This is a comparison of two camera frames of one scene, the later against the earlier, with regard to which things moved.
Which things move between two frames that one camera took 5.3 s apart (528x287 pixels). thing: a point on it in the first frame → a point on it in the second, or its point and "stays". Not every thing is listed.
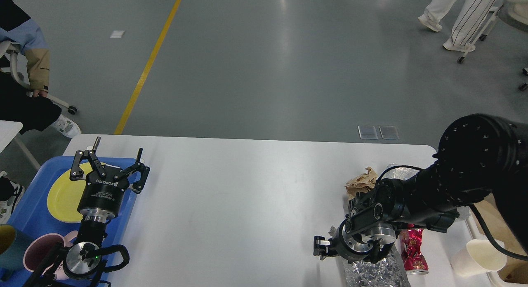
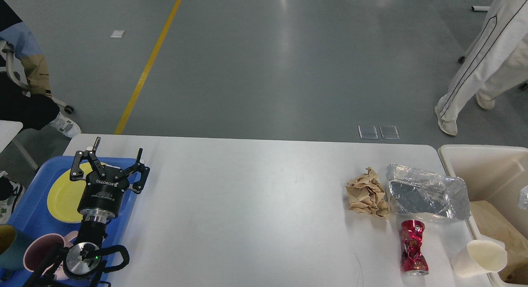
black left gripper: (102, 198) stays
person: (472, 17) → (495, 63)
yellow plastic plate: (66, 195) stays
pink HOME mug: (38, 248) stays
